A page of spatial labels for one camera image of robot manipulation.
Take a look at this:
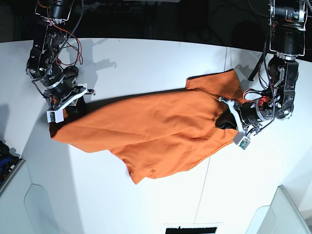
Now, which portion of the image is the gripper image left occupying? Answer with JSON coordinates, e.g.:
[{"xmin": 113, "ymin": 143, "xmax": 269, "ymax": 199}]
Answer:
[{"xmin": 42, "ymin": 75, "xmax": 96, "ymax": 116}]

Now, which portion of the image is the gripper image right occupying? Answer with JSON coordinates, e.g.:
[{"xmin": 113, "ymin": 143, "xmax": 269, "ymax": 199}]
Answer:
[{"xmin": 215, "ymin": 97, "xmax": 275, "ymax": 136}]

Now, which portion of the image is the orange t-shirt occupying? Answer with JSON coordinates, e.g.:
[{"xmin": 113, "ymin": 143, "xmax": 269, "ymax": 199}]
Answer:
[{"xmin": 49, "ymin": 69, "xmax": 242, "ymax": 183}]

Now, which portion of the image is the bin with dark items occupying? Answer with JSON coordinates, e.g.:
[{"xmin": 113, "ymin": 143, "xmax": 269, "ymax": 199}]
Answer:
[{"xmin": 0, "ymin": 141, "xmax": 20, "ymax": 185}]

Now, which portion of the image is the grey panel left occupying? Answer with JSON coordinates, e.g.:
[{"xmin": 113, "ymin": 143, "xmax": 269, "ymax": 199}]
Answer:
[{"xmin": 0, "ymin": 158, "xmax": 53, "ymax": 234}]

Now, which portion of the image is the grey panel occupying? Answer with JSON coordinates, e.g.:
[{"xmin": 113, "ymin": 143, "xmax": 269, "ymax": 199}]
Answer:
[
  {"xmin": 246, "ymin": 185, "xmax": 312, "ymax": 234},
  {"xmin": 0, "ymin": 158, "xmax": 53, "ymax": 234}
]

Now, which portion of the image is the white framed black slot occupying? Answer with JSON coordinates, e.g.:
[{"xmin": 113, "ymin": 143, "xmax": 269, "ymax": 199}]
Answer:
[{"xmin": 162, "ymin": 222, "xmax": 223, "ymax": 234}]

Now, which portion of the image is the grey panel right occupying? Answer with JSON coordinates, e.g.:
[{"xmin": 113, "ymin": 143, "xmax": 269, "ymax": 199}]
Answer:
[{"xmin": 246, "ymin": 185, "xmax": 312, "ymax": 234}]

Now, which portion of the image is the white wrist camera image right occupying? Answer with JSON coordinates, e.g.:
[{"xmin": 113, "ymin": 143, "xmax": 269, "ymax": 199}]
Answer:
[{"xmin": 233, "ymin": 132, "xmax": 251, "ymax": 150}]

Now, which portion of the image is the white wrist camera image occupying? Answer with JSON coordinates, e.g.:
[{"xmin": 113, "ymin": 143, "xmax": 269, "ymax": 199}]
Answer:
[
  {"xmin": 46, "ymin": 109, "xmax": 64, "ymax": 123},
  {"xmin": 233, "ymin": 132, "xmax": 251, "ymax": 150}
]

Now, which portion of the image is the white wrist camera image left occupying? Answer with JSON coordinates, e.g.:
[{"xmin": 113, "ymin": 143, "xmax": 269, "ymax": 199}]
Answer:
[{"xmin": 46, "ymin": 109, "xmax": 64, "ymax": 123}]

